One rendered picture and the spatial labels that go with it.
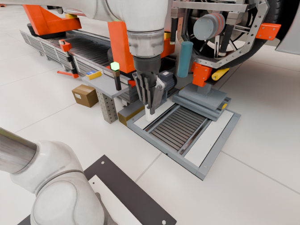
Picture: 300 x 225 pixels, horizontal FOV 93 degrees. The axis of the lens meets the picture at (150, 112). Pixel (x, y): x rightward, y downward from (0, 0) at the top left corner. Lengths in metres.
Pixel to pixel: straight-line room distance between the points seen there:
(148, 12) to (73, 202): 0.49
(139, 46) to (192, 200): 0.98
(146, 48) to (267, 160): 1.35
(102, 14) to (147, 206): 0.73
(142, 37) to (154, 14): 0.05
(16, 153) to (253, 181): 1.32
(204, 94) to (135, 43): 1.24
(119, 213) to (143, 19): 0.67
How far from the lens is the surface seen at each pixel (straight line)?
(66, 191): 0.50
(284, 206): 1.36
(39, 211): 0.51
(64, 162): 0.61
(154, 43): 0.36
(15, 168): 0.59
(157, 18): 0.36
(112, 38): 1.21
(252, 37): 1.14
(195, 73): 1.30
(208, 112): 1.46
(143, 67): 0.38
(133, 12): 0.35
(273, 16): 1.20
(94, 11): 0.45
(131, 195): 0.78
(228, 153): 1.40
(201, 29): 1.07
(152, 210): 0.76
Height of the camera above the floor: 1.03
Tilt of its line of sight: 41 degrees down
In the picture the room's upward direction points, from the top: straight up
